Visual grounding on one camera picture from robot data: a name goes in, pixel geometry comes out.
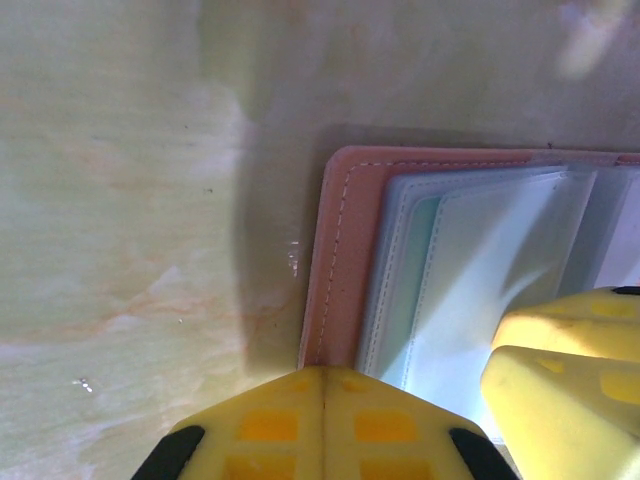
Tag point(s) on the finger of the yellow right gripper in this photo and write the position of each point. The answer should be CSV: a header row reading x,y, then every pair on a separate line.
x,y
575,325
565,425

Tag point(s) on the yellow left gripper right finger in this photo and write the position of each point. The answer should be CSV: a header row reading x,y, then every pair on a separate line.
x,y
390,440

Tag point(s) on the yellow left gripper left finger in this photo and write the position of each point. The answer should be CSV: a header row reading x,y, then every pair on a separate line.
x,y
260,440

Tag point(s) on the brown tray with clear lid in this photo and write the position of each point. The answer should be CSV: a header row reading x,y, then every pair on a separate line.
x,y
350,250

